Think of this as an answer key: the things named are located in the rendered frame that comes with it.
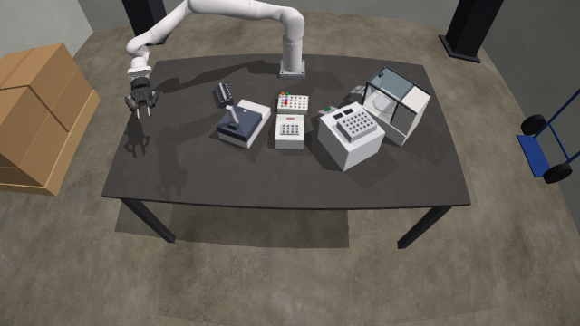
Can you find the white tube rack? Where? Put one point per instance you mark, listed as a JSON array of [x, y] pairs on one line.
[[293, 102]]

